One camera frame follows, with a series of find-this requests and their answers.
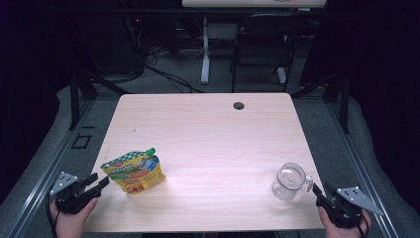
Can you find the person's left hand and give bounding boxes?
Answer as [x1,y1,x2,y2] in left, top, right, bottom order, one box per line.
[49,197,99,238]

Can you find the dark curtain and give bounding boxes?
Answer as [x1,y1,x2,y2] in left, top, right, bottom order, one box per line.
[348,0,420,214]
[0,0,72,202]

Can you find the dark equipment with red light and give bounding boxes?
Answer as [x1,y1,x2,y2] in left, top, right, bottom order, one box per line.
[123,14,148,68]

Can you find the right hand-held gripper black cable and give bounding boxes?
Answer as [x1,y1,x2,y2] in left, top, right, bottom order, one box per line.
[343,201,370,237]

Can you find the white desk with white legs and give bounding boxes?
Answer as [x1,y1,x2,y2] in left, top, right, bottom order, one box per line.
[181,0,327,85]

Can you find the black folding chair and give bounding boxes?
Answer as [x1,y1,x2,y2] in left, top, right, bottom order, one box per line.
[230,13,306,93]

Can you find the aluminium rail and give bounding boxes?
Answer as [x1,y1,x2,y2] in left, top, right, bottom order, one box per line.
[325,98,400,238]
[0,98,97,238]

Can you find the clear glass jar hinged lid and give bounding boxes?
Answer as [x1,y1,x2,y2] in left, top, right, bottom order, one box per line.
[270,162,314,201]

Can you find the black metal stand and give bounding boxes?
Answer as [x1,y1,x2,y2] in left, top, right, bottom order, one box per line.
[68,70,130,131]
[290,70,351,135]

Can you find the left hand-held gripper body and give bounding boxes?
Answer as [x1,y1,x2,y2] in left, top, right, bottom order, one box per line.
[49,172,100,215]

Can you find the person's right hand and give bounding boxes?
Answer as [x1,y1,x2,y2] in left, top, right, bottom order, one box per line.
[318,207,372,238]

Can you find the yellow spout pouch green cap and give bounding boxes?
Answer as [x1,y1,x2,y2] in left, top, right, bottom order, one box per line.
[99,147,166,194]

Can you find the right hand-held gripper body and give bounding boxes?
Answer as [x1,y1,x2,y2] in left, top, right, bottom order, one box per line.
[316,185,385,229]

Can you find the black floor cables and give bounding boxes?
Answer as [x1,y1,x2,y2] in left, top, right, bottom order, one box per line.
[145,63,204,94]

